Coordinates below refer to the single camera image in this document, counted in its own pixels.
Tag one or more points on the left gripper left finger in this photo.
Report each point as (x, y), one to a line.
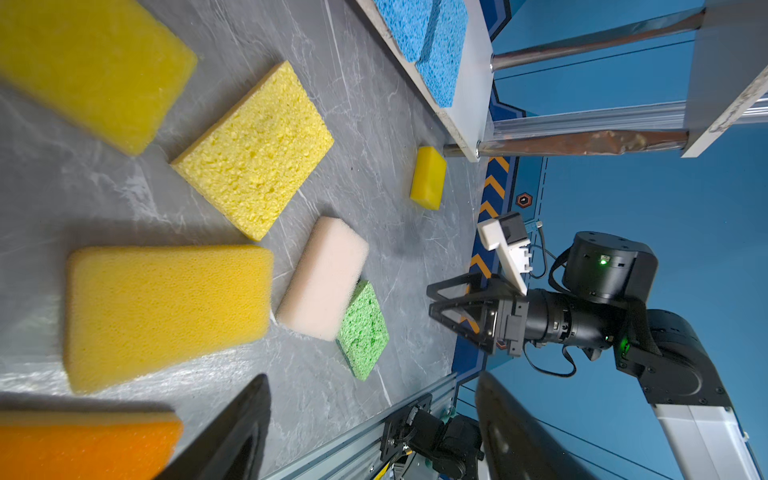
(233, 445)

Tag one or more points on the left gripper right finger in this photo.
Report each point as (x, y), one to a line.
(516, 446)

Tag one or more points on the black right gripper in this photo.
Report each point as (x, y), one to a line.
(464, 305)

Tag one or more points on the green cellulose sponge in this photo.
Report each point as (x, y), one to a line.
(363, 335)

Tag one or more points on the blue cellulose sponge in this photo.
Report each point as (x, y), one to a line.
(442, 51)

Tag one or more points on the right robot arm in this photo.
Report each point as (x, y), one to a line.
(596, 300)

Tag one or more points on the white two-tier shelf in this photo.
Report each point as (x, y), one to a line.
(727, 86)

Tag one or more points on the thick yellow foam sponge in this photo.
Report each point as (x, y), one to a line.
(429, 178)

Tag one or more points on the beige foam sponge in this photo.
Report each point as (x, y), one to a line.
(322, 285)

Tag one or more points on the yellow foam sponge lower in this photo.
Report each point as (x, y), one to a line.
(132, 311)

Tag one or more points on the orange foam sponge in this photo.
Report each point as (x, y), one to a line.
(87, 445)

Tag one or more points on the yellow cellulose sponge left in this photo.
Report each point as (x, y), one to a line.
(253, 160)

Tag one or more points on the small yellow foam sponge left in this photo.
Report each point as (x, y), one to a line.
(107, 66)

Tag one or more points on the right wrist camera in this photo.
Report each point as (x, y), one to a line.
(508, 238)

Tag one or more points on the aluminium front rail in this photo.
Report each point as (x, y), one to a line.
(361, 453)

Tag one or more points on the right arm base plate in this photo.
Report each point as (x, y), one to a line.
(398, 427)

